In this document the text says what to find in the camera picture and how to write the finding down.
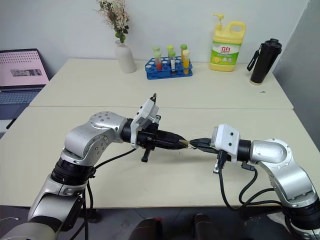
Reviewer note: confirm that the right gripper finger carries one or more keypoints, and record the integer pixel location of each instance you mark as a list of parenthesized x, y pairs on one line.
[(207, 150), (203, 142)]

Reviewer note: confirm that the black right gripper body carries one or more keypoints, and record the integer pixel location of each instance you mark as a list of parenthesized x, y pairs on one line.
[(220, 160)]

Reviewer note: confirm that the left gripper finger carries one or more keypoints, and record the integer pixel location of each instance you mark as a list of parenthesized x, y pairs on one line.
[(171, 146), (171, 138)]

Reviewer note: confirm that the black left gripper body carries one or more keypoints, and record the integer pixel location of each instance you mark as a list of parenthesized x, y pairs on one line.
[(147, 138)]

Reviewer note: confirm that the silver padlock key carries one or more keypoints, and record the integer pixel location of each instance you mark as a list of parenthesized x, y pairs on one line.
[(190, 148)]

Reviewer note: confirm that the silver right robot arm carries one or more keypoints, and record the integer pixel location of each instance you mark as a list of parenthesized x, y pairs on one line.
[(287, 170)]

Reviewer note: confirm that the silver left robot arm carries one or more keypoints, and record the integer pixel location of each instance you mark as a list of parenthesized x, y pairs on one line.
[(82, 142)]

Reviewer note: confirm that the blue test tube rack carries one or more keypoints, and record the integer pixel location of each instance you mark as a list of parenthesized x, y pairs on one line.
[(167, 73)]

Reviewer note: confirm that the dark rounded shape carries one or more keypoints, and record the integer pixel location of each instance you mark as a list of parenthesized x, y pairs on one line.
[(203, 227), (148, 230)]

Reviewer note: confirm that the green-capped white labelled tube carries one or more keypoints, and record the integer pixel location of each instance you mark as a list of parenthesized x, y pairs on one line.
[(172, 62)]

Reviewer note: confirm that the green-capped red liquid tube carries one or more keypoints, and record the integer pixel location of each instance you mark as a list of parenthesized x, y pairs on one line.
[(157, 61)]

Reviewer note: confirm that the yellow-capped orange liquid tube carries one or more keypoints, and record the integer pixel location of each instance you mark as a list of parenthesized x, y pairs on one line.
[(186, 61)]

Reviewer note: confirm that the white ceramic vase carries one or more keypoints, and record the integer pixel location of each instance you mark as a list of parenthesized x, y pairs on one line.
[(126, 58)]

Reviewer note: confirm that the green-capped empty test tube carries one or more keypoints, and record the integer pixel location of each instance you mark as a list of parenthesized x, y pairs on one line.
[(184, 47), (156, 49), (170, 48)]

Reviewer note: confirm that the yellow dish soap bottle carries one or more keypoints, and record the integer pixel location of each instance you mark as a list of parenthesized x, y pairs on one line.
[(226, 50)]

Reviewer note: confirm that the black water bottle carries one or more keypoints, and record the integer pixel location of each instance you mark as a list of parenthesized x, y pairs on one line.
[(265, 62)]

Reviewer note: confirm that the dried flower bouquet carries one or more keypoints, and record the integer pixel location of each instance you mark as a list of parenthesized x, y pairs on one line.
[(115, 17)]

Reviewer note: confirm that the laptop with pink screen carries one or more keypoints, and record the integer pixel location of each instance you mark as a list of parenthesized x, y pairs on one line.
[(21, 72)]

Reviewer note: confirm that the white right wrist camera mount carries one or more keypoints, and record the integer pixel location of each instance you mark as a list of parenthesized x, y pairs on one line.
[(226, 140)]

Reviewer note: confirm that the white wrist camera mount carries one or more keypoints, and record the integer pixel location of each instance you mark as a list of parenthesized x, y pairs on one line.
[(226, 140), (146, 112)]

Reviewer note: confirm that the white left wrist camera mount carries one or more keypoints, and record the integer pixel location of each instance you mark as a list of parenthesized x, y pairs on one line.
[(146, 112)]

